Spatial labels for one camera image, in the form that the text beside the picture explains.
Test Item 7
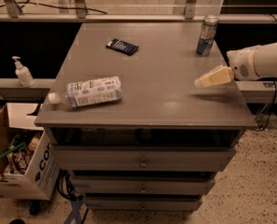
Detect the snack bag in box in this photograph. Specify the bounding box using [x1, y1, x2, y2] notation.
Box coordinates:
[7, 148, 34, 175]

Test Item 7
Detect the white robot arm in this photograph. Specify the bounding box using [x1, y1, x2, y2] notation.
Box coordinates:
[194, 42, 277, 89]

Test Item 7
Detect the grey drawer cabinet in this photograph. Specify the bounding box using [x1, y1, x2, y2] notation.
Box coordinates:
[35, 22, 255, 201]

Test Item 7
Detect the grey drawer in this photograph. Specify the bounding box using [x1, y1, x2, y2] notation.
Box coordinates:
[72, 176, 215, 195]
[84, 197, 201, 212]
[51, 146, 236, 172]

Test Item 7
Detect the top grey drawer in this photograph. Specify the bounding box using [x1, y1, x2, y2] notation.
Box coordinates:
[51, 146, 236, 172]

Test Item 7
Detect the clear plastic water bottle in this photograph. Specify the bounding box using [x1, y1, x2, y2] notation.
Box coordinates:
[48, 77, 122, 108]

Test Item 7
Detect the red bull can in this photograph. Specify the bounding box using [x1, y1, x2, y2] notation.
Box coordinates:
[196, 15, 219, 56]

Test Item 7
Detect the white pump dispenser bottle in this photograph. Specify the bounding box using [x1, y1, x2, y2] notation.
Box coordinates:
[12, 56, 35, 88]

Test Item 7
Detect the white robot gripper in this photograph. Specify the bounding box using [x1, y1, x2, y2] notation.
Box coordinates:
[194, 46, 259, 89]

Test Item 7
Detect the bottom grey drawer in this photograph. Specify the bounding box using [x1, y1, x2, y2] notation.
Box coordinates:
[84, 197, 201, 212]

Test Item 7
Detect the white cardboard box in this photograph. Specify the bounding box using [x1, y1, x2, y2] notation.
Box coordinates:
[0, 103, 60, 200]

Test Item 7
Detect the green stick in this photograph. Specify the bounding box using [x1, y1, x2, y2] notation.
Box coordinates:
[0, 142, 27, 160]

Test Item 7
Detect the metal railing frame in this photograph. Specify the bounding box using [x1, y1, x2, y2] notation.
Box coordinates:
[0, 0, 277, 23]

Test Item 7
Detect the dark blue snack packet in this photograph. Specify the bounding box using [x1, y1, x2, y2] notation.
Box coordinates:
[105, 38, 139, 56]

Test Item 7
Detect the black cable at right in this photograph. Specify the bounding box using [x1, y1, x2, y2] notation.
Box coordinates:
[253, 13, 277, 133]

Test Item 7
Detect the black cable on floor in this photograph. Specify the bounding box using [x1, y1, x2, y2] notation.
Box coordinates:
[55, 170, 84, 203]

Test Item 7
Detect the middle grey drawer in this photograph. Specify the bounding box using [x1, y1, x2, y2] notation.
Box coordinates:
[72, 176, 215, 195]

